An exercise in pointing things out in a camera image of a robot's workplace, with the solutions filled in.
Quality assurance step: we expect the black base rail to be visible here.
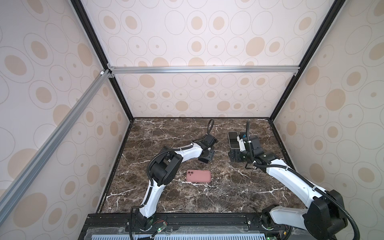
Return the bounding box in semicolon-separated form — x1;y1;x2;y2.
78;211;337;240

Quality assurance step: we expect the pink phone case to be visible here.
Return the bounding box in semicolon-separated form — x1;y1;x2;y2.
186;170;212;183

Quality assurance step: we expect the diagonal aluminium rail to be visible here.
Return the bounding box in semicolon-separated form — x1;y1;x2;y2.
1;69;112;225

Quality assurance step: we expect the horizontal aluminium rail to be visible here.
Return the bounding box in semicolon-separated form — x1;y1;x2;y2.
111;65;300;74

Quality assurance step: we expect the black corner frame post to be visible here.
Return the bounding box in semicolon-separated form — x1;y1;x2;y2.
70;0;135;122

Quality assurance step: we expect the right black corner post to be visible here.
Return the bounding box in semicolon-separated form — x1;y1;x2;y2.
270;0;346;123

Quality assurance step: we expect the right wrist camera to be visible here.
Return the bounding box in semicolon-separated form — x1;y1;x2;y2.
237;136;246;152

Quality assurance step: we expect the silver phone dark screen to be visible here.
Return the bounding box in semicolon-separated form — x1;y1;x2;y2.
228;132;240;149

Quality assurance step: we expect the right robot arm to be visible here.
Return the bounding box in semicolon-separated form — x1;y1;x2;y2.
228;132;361;240

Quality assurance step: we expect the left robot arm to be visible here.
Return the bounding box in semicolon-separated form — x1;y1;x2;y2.
132;134;218;229

